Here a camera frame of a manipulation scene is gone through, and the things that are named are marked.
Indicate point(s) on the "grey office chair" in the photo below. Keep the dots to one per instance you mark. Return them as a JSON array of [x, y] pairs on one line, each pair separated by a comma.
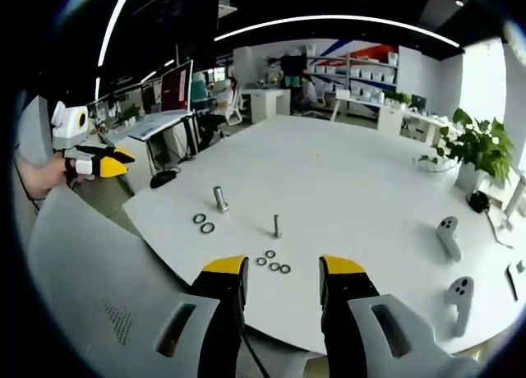
[[35, 127], [94, 271]]

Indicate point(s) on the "white work table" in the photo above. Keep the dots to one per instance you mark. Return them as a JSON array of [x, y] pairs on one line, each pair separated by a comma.
[[370, 102]]

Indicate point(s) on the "white flat device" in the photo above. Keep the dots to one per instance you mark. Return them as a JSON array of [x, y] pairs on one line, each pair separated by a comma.
[[517, 279]]

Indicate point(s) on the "person's left hand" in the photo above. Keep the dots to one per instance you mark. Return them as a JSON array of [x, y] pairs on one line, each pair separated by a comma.
[[43, 176]]

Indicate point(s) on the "large dark washer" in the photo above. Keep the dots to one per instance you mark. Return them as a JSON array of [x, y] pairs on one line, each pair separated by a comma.
[[199, 218], [207, 228]]

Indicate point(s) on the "curved ceiling light strip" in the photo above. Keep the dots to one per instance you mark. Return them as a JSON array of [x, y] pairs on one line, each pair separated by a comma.
[[113, 20], [337, 24]]

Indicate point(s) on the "white storage shelf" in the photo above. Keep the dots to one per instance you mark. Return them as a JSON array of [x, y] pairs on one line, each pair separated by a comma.
[[361, 72]]

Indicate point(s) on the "thin threaded stud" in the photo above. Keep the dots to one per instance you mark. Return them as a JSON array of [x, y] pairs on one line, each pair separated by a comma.
[[277, 227]]

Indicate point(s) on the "white handheld controller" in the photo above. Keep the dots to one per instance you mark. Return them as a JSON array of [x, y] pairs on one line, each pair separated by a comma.
[[450, 238], [461, 308]]

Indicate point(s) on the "white office desk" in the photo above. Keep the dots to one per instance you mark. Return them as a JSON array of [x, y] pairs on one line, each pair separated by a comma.
[[152, 125]]

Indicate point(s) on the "computer monitor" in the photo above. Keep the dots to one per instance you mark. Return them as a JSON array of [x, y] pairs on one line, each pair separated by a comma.
[[176, 88]]

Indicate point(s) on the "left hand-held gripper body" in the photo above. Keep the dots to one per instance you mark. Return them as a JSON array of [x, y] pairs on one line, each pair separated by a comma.
[[70, 125]]

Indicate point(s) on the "small dark washer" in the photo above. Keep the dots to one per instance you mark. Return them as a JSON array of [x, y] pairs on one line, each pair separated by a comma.
[[285, 268], [261, 261], [270, 254], [274, 266]]

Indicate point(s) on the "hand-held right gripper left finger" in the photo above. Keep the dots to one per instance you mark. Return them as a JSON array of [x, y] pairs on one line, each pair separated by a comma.
[[222, 308]]

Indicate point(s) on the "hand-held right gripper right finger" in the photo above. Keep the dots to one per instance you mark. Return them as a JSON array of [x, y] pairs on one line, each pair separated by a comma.
[[349, 312]]

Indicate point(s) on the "black chair base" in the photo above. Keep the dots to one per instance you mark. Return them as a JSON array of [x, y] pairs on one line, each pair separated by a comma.
[[160, 180]]

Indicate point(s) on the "thick threaded stud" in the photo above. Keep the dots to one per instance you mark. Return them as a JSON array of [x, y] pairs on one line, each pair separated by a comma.
[[220, 199]]

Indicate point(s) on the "green potted plant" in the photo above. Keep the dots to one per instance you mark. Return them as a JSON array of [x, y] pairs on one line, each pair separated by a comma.
[[478, 141]]

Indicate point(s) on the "white plant pot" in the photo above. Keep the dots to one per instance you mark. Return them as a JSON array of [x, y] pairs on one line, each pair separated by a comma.
[[468, 176]]

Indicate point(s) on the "black round device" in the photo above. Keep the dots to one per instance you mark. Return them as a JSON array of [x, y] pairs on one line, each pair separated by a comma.
[[478, 201]]

